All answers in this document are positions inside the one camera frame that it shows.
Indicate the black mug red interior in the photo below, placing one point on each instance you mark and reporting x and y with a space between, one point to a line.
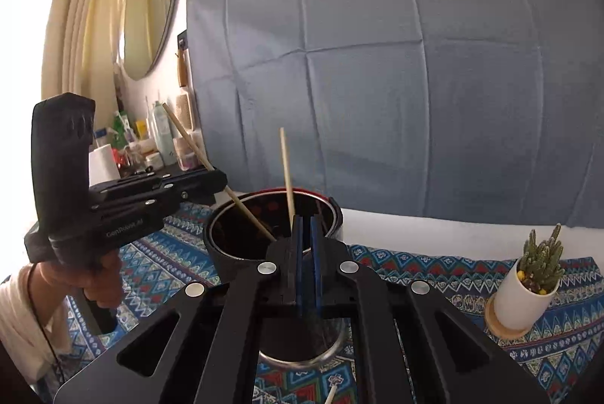
222 258

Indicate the round wooden coaster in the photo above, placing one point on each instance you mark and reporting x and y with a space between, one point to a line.
495 325

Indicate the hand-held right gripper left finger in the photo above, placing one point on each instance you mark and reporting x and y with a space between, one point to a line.
298 262

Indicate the blue patterned tablecloth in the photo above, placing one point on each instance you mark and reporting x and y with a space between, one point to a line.
424 272

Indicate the small white jar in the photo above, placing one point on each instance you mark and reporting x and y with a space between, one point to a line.
153 159

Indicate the round wall mirror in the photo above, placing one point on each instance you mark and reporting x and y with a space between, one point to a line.
148 12

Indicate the steel cup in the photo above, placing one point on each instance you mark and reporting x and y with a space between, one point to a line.
302 340

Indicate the grey wall cloth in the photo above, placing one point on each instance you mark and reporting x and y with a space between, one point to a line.
377 78

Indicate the person's left hand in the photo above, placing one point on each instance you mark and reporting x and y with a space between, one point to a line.
101 281

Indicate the clear jar beige contents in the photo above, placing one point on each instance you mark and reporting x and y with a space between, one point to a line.
184 109

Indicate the white paper roll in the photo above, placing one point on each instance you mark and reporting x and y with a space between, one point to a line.
104 163

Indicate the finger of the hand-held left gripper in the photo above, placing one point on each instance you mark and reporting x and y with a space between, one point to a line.
198 183
137 210

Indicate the wooden chopstick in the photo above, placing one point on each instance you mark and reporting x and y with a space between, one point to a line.
331 395
188 140
286 173

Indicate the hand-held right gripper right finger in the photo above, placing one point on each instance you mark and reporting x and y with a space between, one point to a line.
315 262

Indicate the yellow tube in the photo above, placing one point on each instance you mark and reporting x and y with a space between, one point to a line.
140 130

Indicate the clear plastic jar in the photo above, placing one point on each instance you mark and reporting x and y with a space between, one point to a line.
181 151

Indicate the cream curtain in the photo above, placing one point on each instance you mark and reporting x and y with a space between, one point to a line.
85 8

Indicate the cactus in white pot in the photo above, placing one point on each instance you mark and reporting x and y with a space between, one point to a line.
519 295

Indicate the black wall hook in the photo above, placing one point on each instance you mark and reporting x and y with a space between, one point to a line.
182 37

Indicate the hanging wooden brush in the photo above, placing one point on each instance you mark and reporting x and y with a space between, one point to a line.
182 67

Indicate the person's left forearm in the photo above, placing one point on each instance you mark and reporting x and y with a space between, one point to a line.
21 319

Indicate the pale green bottle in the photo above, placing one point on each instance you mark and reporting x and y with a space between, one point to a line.
163 135

